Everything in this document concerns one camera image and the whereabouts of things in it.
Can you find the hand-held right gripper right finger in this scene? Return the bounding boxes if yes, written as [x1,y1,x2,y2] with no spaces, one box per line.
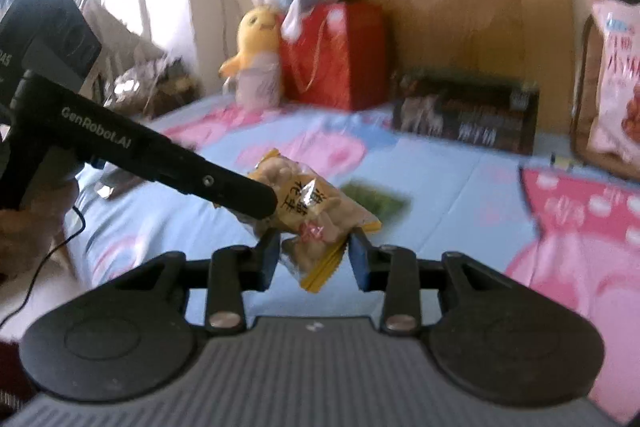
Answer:
[348,226,502,337]

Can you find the yellow duck plush toy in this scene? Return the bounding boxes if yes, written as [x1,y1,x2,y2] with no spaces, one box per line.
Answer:
[219,4,284,111]

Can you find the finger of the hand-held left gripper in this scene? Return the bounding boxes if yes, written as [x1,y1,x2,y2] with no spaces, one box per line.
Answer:
[174,148,279,220]

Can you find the person's left hand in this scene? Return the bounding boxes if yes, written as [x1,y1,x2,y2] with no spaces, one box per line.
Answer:
[0,178,79,281]

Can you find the silver foil packet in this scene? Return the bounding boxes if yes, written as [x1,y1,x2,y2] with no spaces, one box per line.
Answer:
[94,171,142,201]

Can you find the brown metal frame chair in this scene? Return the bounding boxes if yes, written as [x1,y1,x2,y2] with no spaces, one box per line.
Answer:
[569,13,640,180]

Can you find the black printed box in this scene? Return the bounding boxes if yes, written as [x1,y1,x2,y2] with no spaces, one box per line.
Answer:
[392,69,540,155]

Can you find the red gift bag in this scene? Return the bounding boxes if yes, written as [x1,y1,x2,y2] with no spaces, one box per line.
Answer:
[276,1,389,111]

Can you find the black cable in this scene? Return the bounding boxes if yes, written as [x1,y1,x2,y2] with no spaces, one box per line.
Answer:
[0,203,87,329]

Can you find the white walnut snack bag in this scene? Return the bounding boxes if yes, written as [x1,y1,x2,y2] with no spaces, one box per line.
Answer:
[586,0,640,168]

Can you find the blue and pink printed blanket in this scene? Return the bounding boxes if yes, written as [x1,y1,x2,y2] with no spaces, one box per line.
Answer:
[64,93,640,424]

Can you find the yellow peanut snack packet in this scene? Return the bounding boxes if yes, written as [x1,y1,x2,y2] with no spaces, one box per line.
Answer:
[246,147,384,294]

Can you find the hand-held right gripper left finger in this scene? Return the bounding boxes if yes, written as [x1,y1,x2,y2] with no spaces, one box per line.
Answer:
[144,228,282,336]

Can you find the dark green snack packet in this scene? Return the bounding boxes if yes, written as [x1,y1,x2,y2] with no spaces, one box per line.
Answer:
[341,178,412,216]

